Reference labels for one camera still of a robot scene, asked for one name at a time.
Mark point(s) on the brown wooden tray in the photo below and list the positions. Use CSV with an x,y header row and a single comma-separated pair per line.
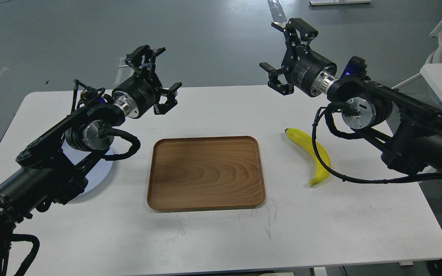
x,y
205,174

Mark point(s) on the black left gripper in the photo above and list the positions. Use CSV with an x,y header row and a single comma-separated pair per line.
x,y
143,90

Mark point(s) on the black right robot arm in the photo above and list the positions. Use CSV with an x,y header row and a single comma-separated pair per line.
x,y
408,132

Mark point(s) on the yellow banana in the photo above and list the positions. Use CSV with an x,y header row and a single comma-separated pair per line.
x,y
304,141

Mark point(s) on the light blue plate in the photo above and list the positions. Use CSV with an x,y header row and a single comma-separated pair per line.
x,y
95,176

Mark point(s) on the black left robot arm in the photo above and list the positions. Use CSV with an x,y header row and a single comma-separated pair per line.
x,y
54,166

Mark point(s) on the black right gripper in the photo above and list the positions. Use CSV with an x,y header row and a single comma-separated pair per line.
x,y
309,73

